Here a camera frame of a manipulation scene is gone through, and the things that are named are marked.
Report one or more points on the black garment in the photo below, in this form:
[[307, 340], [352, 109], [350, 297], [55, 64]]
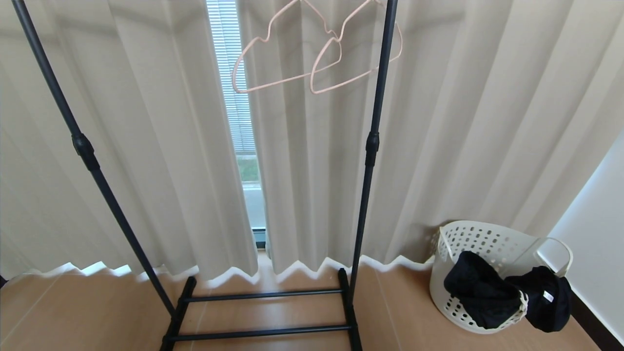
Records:
[[546, 297]]

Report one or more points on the window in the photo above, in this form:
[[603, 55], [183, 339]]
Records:
[[229, 58]]

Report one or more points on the beige curtain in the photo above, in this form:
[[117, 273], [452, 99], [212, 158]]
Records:
[[463, 107], [146, 122]]

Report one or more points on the black clothes rack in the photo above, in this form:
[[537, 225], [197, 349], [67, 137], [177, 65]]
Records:
[[374, 146]]

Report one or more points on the white laundry basket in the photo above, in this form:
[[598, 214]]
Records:
[[487, 239]]

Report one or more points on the black shorts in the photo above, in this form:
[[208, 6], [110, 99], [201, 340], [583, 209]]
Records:
[[480, 287]]

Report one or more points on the pink clothes hanger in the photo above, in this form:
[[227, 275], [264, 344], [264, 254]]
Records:
[[312, 80], [233, 80]]

